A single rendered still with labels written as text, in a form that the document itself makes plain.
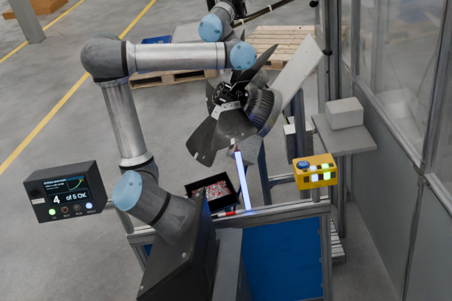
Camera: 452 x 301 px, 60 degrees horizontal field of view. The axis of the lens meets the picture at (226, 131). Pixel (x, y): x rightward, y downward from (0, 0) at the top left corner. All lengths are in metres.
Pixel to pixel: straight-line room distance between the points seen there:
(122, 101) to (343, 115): 1.24
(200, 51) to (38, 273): 2.41
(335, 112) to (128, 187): 1.25
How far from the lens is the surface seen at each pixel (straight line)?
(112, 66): 1.10
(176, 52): 1.09
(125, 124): 1.27
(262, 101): 1.88
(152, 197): 1.20
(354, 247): 2.71
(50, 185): 1.66
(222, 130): 1.72
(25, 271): 3.27
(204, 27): 1.21
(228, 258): 1.44
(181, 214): 1.22
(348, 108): 2.13
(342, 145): 2.06
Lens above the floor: 2.13
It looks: 34 degrees down
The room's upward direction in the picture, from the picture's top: 12 degrees counter-clockwise
